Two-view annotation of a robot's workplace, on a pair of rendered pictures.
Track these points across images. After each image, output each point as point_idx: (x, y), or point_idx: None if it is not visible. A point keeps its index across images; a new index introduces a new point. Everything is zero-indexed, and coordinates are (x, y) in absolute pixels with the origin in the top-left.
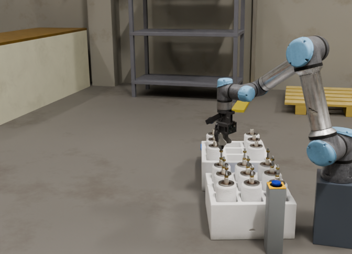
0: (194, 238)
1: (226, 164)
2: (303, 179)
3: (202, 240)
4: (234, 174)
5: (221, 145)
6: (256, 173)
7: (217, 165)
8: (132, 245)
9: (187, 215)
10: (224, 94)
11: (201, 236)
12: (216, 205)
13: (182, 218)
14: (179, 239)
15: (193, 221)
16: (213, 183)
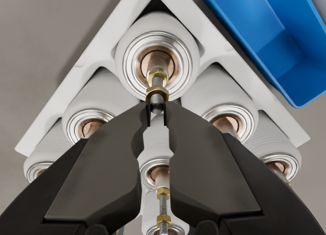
0: (32, 79)
1: (179, 81)
2: None
3: (43, 96)
4: (218, 62)
5: (145, 127)
6: (270, 106)
7: (141, 59)
8: None
9: None
10: None
11: (49, 85)
12: (25, 155)
13: None
14: (2, 62)
15: (67, 29)
16: (105, 63)
